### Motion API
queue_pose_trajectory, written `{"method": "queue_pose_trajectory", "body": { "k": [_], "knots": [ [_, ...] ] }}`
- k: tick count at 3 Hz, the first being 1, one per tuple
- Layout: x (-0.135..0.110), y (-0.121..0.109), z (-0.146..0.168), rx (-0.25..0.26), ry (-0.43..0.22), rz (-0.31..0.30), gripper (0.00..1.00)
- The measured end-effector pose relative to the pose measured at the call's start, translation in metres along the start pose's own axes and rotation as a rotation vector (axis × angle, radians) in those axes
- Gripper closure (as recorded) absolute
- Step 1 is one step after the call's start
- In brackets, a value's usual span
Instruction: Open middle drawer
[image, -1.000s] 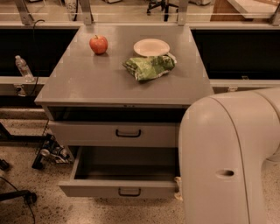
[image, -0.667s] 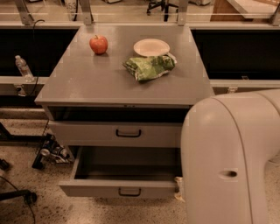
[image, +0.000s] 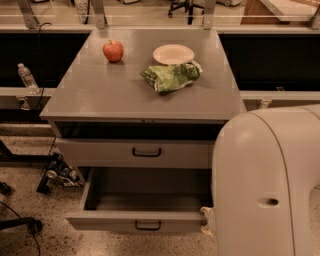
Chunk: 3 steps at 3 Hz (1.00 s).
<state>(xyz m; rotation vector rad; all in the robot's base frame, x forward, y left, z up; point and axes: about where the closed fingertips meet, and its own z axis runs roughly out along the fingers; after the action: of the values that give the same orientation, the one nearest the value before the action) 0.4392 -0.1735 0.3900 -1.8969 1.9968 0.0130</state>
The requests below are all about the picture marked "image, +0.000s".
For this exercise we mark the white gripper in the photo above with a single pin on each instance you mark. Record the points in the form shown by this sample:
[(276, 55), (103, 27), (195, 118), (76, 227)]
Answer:
[(209, 220)]

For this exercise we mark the grey drawer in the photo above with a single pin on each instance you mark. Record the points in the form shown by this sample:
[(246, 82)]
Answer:
[(155, 145), (143, 200)]

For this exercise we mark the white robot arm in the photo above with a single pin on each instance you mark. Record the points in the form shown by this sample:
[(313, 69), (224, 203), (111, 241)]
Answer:
[(265, 165)]

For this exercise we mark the grey metal drawer cabinet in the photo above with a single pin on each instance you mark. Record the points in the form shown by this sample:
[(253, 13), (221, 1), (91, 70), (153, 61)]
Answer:
[(98, 91)]

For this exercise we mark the grey top drawer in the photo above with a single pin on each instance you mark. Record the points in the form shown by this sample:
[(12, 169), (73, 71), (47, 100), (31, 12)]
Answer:
[(155, 145)]

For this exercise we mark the green chip bag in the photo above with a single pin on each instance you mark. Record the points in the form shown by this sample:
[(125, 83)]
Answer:
[(166, 79)]

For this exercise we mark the black tool pile on floor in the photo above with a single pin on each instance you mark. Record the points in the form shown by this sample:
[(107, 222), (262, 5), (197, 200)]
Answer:
[(58, 172)]

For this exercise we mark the white plate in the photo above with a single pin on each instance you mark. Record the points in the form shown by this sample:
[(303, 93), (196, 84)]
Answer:
[(173, 54)]

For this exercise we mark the black chair leg with caster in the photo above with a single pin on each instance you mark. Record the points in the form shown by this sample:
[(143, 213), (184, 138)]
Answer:
[(33, 225)]

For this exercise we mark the red apple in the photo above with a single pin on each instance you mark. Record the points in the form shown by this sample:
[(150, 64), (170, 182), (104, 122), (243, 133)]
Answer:
[(113, 50)]

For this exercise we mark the black office chair base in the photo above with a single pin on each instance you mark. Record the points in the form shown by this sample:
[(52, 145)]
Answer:
[(187, 5)]

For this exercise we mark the clear plastic water bottle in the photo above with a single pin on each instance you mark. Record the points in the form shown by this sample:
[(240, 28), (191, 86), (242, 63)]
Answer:
[(28, 79)]

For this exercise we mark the metal clamp bracket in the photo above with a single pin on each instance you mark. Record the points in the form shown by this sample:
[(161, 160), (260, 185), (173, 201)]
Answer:
[(264, 104)]

